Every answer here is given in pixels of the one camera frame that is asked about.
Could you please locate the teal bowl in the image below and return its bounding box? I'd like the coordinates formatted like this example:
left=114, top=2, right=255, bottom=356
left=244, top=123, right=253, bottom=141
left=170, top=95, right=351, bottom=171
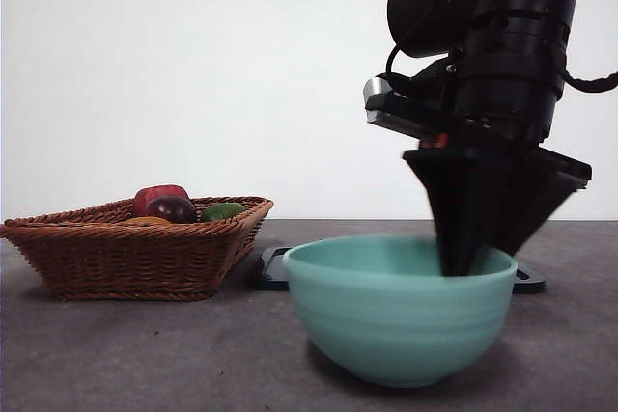
left=282, top=233, right=519, bottom=389

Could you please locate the black rectangular tray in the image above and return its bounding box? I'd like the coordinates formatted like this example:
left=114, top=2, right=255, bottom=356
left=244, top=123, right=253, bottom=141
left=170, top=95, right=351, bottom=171
left=255, top=246, right=548, bottom=294

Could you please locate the green fruit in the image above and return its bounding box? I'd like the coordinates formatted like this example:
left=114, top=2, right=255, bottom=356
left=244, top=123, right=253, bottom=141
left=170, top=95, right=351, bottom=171
left=199, top=202, right=246, bottom=223

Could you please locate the dark purple fruit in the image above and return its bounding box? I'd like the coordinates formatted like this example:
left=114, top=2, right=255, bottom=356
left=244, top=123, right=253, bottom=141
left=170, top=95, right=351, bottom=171
left=143, top=195, right=198, bottom=225

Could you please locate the red apple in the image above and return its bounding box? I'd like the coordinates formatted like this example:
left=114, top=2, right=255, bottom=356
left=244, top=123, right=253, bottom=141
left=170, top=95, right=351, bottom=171
left=132, top=184, right=190, bottom=215

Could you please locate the brown wicker basket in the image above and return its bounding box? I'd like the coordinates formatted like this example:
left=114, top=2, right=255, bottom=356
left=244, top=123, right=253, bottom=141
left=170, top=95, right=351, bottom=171
left=0, top=196, right=275, bottom=302

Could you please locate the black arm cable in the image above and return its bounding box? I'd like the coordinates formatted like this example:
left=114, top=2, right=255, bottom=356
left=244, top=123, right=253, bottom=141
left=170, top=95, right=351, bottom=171
left=562, top=0, right=618, bottom=95

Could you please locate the pale grey camera box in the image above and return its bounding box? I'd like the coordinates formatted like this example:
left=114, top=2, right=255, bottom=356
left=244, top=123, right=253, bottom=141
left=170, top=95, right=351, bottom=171
left=363, top=75, right=467, bottom=143

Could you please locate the black camera cable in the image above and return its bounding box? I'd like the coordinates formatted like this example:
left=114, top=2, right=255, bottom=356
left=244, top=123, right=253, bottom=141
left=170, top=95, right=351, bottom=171
left=384, top=43, right=405, bottom=90

